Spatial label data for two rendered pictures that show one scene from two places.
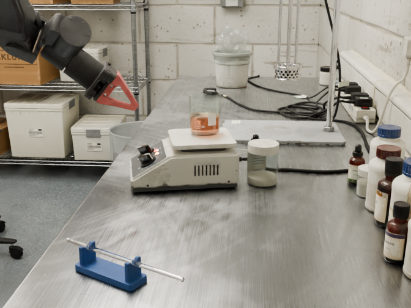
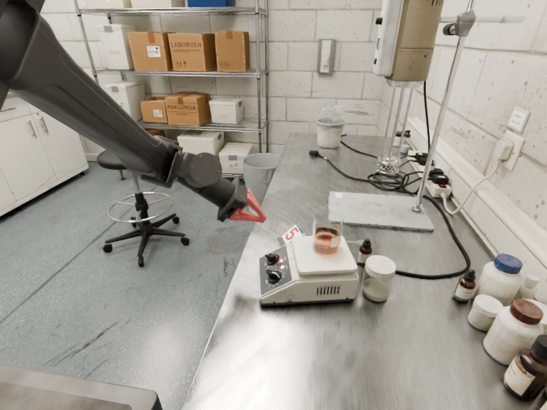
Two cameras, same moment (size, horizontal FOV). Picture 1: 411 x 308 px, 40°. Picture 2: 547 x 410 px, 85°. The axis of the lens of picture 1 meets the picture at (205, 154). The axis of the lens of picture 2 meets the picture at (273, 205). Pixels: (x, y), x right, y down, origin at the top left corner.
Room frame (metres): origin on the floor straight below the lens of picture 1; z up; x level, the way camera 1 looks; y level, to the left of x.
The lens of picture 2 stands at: (0.53, 0.07, 1.23)
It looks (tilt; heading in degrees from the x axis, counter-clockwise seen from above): 29 degrees down; 4
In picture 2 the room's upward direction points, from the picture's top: straight up
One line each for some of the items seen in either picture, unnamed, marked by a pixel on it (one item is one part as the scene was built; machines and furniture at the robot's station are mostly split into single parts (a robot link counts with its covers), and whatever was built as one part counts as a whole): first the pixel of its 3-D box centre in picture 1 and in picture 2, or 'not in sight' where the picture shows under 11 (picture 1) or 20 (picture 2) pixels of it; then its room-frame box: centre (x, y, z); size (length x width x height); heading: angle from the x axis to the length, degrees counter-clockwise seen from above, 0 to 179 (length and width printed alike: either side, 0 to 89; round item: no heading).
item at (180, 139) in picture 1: (200, 137); (321, 253); (1.04, 0.01, 0.83); 0.12 x 0.12 x 0.01; 8
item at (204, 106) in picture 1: (203, 114); (326, 233); (1.06, 0.00, 0.88); 0.07 x 0.06 x 0.08; 70
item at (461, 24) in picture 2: not in sight; (457, 24); (1.42, -0.31, 1.26); 0.25 x 0.11 x 0.05; 85
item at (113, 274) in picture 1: (109, 264); not in sight; (0.67, 0.13, 0.77); 0.10 x 0.03 x 0.04; 57
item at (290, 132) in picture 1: (280, 131); (376, 209); (1.38, -0.19, 0.76); 0.30 x 0.20 x 0.01; 85
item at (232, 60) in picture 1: (232, 56); (330, 124); (2.05, -0.10, 0.86); 0.14 x 0.14 x 0.21
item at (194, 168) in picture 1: (188, 160); (308, 269); (1.04, 0.03, 0.79); 0.22 x 0.13 x 0.08; 98
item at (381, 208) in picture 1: (391, 191); (533, 366); (0.83, -0.29, 0.80); 0.04 x 0.04 x 0.11
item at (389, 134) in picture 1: (386, 156); (498, 282); (1.01, -0.34, 0.81); 0.06 x 0.06 x 0.11
